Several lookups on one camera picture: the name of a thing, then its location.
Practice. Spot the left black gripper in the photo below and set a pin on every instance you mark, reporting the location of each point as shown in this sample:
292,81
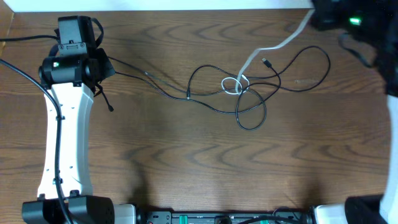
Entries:
106,66

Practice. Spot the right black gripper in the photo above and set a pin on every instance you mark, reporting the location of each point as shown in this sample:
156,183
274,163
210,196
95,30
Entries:
331,12

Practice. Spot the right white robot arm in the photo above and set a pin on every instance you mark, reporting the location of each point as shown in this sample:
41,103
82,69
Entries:
368,33

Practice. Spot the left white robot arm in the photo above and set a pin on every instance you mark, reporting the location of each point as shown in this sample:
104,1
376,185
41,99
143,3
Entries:
71,77

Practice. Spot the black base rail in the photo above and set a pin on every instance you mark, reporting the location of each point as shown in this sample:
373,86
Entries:
280,215

